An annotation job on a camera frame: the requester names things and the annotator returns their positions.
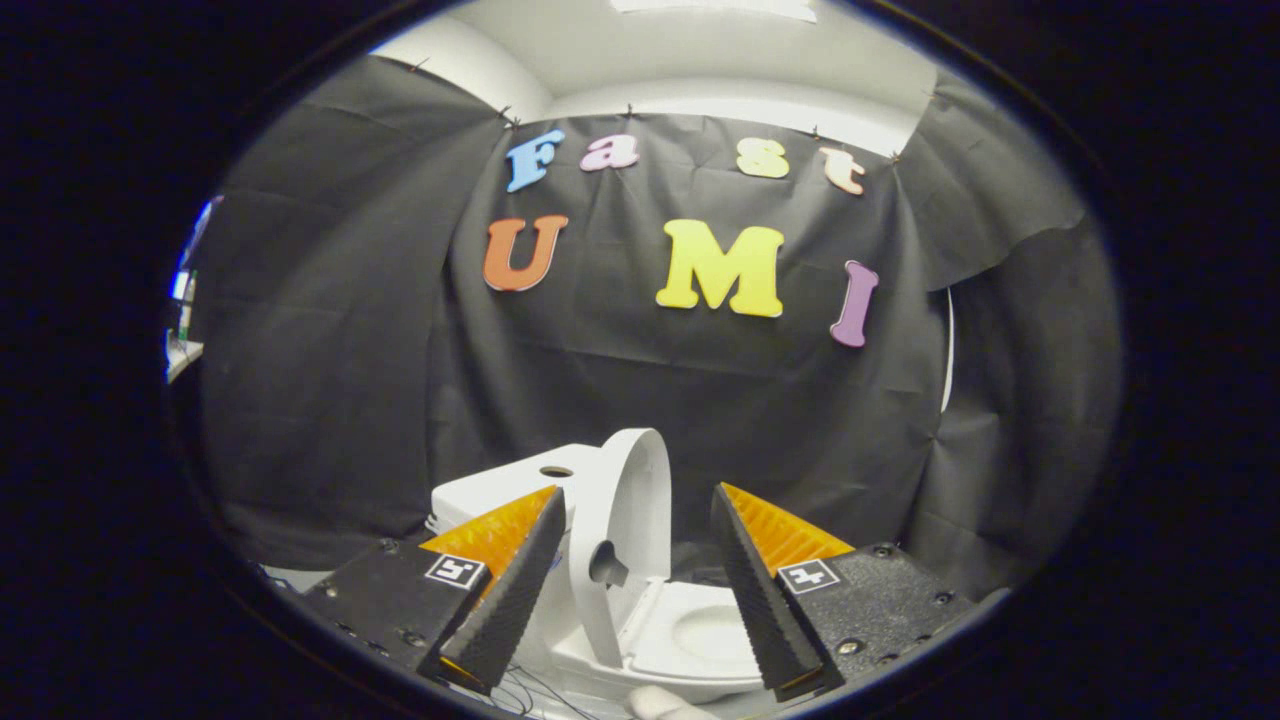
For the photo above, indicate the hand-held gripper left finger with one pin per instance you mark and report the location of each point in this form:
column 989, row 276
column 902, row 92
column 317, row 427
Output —
column 510, row 600

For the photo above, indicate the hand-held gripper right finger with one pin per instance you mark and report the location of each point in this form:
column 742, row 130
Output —
column 765, row 600

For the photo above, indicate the white toilet lid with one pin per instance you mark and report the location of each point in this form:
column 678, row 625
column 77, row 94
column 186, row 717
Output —
column 640, row 480

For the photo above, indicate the white toilet bowl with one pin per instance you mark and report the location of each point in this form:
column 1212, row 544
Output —
column 600, row 672

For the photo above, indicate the white rounded object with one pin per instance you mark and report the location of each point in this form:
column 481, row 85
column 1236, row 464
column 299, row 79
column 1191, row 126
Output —
column 665, row 705

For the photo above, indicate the black backdrop cloth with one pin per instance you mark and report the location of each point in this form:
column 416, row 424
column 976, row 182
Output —
column 700, row 400

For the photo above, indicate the ceiling light panel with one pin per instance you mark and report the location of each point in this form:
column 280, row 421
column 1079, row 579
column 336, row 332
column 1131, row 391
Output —
column 710, row 8

